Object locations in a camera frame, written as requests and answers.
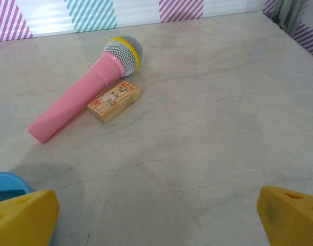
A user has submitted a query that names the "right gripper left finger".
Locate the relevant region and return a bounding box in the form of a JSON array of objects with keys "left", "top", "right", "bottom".
[{"left": 0, "top": 189, "right": 60, "bottom": 246}]

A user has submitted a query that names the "small printed wooden block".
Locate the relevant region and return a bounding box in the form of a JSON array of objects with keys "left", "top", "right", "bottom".
[{"left": 87, "top": 80, "right": 142, "bottom": 126}]

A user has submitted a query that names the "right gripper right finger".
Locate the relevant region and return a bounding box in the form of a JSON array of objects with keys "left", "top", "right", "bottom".
[{"left": 257, "top": 186, "right": 313, "bottom": 246}]

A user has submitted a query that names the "blue plastic card tray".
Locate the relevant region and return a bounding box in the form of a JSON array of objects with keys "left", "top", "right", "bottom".
[{"left": 0, "top": 172, "right": 59, "bottom": 246}]

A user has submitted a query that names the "pink toy microphone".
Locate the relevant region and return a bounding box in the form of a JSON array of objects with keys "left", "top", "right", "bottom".
[{"left": 26, "top": 35, "right": 143, "bottom": 144}]

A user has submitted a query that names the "aluminium frame post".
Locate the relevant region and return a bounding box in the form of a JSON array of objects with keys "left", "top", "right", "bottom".
[{"left": 273, "top": 0, "right": 309, "bottom": 33}]

